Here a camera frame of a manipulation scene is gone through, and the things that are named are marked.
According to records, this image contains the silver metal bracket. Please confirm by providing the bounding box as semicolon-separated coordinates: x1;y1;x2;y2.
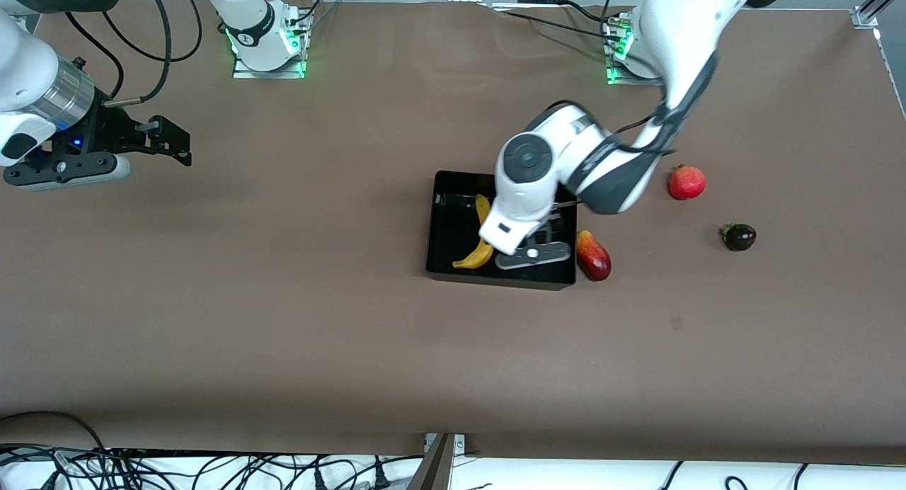
423;433;466;454

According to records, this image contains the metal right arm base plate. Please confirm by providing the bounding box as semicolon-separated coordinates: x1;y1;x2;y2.
232;12;306;79

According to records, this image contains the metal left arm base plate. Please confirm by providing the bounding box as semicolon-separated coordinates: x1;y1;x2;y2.
605;16;667;87

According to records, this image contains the dark purple mangosteen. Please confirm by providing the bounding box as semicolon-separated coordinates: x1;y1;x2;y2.
720;222;757;252

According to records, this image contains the grey metal beam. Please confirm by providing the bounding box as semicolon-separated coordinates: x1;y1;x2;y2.
407;435;455;490

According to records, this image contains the brown table cover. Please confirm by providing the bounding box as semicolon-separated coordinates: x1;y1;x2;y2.
0;0;906;467

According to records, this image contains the black looped cable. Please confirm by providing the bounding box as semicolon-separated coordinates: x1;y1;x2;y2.
142;0;203;62

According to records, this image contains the aluminium corner post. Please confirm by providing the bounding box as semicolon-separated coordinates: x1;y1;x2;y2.
852;0;906;30

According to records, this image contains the black curved cable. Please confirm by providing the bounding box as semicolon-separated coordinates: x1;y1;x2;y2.
0;410;107;452

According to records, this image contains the red pomegranate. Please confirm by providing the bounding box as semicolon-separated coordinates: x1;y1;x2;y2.
668;164;707;201

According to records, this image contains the yellow banana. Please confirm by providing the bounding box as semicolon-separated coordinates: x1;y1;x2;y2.
452;194;495;270

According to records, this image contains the black cable across table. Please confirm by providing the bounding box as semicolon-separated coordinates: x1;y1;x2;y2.
495;1;627;41

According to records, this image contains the red yellow mango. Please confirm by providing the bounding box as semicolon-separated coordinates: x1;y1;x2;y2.
575;229;612;282

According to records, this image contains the black plastic box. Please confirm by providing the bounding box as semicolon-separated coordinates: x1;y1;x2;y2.
425;170;578;291

